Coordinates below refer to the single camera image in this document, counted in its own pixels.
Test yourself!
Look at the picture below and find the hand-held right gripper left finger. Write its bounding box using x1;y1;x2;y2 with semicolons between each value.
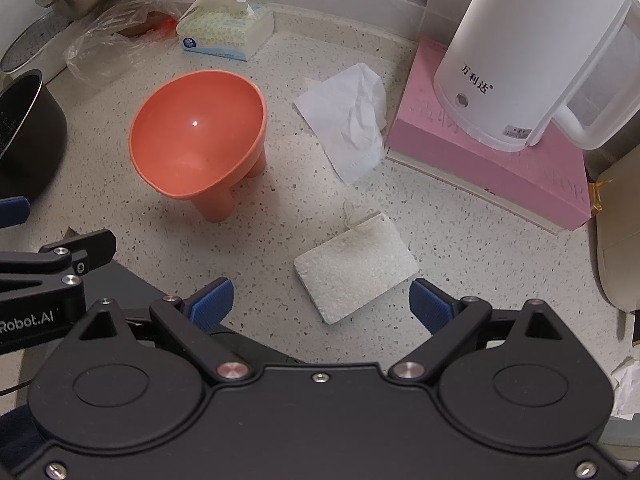
65;277;253;383

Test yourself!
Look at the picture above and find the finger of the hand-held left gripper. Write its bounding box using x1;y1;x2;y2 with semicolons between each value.
0;196;31;229
0;229;117;292

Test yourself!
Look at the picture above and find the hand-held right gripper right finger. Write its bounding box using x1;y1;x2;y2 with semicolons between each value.
387;277;576;383

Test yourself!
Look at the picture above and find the rectangular dish sponge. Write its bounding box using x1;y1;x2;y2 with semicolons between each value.
293;201;419;326

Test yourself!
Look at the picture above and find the orange footed bowl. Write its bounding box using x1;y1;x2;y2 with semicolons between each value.
128;71;268;223

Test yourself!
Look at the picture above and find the white tissue paper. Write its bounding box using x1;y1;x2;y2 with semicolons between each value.
293;62;388;185

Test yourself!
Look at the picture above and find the black cooker pot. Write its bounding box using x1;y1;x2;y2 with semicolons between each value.
0;69;68;201

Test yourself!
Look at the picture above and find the pink box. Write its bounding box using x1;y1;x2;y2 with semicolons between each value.
385;37;591;235

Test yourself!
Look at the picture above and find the clear plastic bag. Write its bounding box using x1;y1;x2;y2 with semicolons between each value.
64;0;188;86

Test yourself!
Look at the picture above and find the crumpled white paper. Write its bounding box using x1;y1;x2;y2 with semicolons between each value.
610;357;640;418

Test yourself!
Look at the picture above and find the white electric kettle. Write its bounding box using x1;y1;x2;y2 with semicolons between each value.
432;0;640;153

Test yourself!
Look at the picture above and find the soft tissue pack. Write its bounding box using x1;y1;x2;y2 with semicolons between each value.
176;0;275;63

